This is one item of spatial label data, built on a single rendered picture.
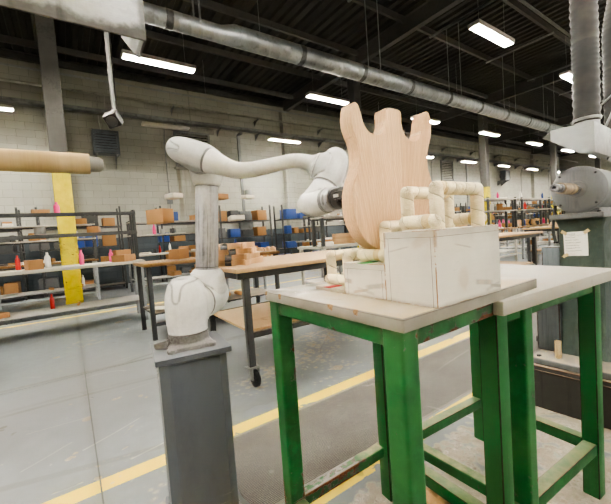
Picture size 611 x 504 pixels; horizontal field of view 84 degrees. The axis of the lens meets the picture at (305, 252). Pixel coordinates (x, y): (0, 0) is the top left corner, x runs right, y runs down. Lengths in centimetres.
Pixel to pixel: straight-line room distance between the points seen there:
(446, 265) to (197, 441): 112
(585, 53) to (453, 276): 174
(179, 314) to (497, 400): 109
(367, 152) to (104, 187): 1113
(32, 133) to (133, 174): 256
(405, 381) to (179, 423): 94
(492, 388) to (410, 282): 47
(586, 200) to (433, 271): 169
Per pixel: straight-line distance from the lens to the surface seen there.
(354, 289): 97
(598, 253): 243
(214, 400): 147
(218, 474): 161
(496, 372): 115
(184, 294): 139
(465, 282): 88
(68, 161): 65
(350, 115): 95
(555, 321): 252
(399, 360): 76
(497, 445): 125
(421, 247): 80
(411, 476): 88
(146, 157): 1219
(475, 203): 97
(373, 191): 95
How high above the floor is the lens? 111
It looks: 3 degrees down
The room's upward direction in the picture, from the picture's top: 4 degrees counter-clockwise
